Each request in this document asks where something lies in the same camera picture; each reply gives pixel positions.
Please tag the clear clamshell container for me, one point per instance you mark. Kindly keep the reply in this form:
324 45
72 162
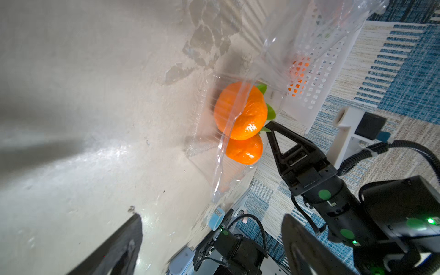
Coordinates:
259 25

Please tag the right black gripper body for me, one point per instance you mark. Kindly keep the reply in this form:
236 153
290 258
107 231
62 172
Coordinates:
302 178

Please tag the blue stapler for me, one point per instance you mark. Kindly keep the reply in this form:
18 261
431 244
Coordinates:
181 261

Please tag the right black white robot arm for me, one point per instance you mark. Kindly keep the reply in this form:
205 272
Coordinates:
392 226

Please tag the white plastic perforated basket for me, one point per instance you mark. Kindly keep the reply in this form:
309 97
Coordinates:
325 31

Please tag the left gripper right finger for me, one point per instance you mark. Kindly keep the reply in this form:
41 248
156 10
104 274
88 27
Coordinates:
306 254

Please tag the orange pair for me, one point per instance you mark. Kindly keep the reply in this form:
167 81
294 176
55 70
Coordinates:
245 145

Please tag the blue tape roll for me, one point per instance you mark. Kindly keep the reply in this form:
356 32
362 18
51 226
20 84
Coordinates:
216 218

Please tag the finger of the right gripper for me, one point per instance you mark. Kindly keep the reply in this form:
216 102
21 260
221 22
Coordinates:
303 152

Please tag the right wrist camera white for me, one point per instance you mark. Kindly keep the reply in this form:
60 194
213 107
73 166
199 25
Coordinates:
356 127

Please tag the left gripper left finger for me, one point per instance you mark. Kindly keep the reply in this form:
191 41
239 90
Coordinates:
118 254

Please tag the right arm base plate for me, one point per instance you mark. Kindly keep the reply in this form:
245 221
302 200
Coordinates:
222 249

